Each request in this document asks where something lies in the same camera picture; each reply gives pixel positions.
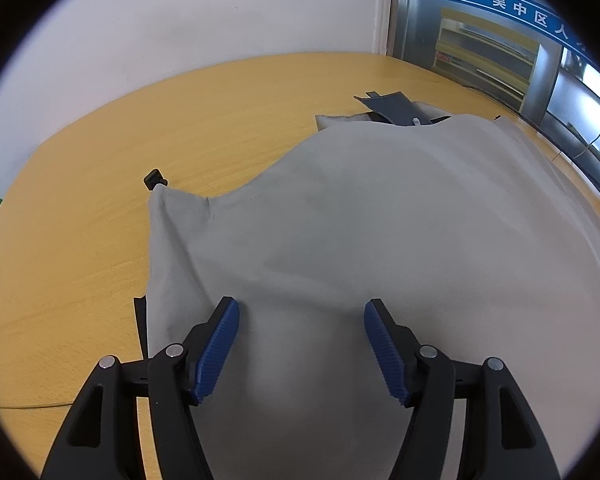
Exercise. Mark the grey and black jacket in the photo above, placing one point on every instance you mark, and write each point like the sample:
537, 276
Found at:
380, 210

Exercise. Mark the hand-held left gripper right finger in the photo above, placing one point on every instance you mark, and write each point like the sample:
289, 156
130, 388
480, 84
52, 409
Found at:
387, 355

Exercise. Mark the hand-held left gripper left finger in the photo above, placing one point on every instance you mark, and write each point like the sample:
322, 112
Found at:
215, 355

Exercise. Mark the white wall trim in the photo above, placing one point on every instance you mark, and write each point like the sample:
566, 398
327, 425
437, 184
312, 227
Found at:
383, 5

